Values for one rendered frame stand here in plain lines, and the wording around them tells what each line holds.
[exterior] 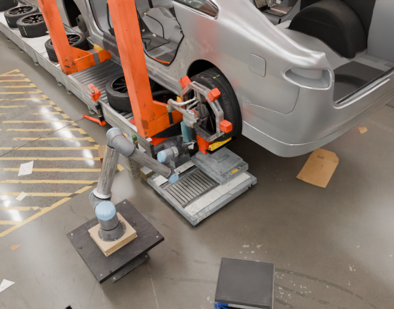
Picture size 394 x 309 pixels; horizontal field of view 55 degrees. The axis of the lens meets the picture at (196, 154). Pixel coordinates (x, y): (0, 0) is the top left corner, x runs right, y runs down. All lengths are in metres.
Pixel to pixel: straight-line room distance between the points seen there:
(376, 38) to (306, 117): 1.73
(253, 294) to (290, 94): 1.40
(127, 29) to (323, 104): 1.65
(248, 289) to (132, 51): 2.10
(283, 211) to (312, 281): 0.75
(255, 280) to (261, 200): 1.14
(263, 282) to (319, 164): 1.78
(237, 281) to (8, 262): 2.11
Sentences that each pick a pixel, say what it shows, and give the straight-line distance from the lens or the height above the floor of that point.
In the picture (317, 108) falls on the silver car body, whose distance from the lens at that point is 2.78.
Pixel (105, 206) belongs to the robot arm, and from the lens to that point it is 3.03.
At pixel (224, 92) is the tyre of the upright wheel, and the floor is 1.10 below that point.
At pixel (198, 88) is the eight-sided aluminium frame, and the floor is 1.12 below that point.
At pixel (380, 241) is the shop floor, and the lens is 3.65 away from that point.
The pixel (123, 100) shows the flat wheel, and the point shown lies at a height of 0.44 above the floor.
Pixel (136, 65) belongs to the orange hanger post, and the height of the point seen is 1.30.
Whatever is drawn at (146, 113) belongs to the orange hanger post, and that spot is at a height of 0.80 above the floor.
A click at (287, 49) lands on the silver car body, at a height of 1.64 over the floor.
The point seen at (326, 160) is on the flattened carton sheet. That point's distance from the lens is 4.27.
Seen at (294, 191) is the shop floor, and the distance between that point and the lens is 3.88.
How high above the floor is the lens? 2.75
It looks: 40 degrees down
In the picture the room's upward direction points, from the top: 6 degrees counter-clockwise
